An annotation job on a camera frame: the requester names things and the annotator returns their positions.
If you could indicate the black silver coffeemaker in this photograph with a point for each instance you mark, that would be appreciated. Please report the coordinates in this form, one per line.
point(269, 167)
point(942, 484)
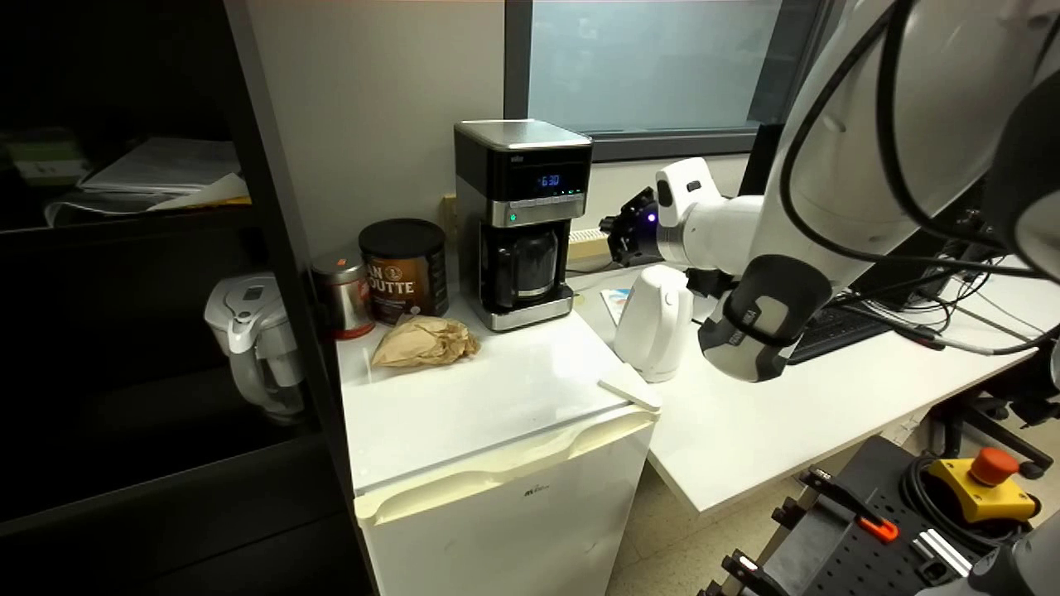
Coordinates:
point(517, 173)

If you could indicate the small red can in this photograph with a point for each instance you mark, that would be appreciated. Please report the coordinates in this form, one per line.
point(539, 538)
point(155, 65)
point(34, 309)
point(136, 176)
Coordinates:
point(350, 299)

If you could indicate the black keyboard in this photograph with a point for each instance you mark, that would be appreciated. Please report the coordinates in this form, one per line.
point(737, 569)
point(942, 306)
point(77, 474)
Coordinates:
point(839, 327)

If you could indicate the white mini fridge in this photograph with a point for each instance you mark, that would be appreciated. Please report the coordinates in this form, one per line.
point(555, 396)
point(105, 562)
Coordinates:
point(502, 474)

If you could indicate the black shelf unit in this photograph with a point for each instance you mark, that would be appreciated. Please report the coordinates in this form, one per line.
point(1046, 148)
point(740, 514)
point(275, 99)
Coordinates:
point(128, 457)

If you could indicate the dark coffee canister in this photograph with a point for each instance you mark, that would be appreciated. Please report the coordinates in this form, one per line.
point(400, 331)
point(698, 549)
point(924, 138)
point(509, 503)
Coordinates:
point(406, 269)

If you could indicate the yellow emergency stop button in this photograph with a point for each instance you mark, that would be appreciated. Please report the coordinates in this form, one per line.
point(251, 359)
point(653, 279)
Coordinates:
point(984, 487)

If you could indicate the black orange clamp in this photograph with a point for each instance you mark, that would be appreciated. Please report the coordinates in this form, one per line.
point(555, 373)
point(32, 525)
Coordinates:
point(861, 514)

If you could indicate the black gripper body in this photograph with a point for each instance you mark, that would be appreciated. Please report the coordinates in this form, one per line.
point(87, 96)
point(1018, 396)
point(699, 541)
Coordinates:
point(629, 234)

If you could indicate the white water filter pitcher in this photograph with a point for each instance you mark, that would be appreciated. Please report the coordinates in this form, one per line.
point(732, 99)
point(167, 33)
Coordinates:
point(254, 328)

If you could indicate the white electric kettle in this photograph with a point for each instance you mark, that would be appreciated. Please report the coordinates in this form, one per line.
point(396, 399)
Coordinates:
point(653, 327)

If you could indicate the stack of papers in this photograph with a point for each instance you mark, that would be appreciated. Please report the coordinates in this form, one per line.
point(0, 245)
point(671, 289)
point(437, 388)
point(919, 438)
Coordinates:
point(161, 173)

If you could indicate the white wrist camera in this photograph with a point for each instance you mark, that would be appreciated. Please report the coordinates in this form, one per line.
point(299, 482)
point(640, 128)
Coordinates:
point(679, 186)

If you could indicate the glass coffee carafe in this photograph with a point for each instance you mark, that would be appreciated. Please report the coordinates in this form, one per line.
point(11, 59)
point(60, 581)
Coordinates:
point(520, 265)

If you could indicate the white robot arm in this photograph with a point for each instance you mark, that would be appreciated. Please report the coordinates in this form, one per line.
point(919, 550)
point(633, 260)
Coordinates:
point(910, 108)

